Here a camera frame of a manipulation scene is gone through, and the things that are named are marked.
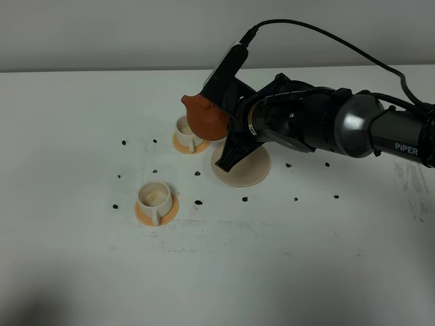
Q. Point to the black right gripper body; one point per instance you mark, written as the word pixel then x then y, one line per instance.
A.
pixel 257 117

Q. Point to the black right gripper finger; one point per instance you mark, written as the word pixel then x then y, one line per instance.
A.
pixel 237 146

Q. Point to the brown clay teapot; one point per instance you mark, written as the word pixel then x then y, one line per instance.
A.
pixel 205 119

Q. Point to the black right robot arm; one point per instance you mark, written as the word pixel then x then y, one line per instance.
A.
pixel 306 118

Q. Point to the beige round teapot coaster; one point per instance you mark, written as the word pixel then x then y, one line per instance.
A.
pixel 248 172

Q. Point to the orange far saucer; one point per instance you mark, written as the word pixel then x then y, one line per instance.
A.
pixel 204 146

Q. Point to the orange saucer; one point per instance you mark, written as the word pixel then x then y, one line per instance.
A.
pixel 204 146
pixel 165 219

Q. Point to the white far teacup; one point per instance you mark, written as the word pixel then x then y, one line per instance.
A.
pixel 185 136

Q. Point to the white teacup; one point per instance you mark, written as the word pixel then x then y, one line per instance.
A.
pixel 185 136
pixel 154 201

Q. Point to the white near teacup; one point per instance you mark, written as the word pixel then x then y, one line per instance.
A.
pixel 154 201

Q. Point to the orange near saucer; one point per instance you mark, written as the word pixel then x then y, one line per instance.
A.
pixel 165 219

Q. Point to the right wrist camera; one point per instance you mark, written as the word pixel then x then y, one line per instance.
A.
pixel 223 75

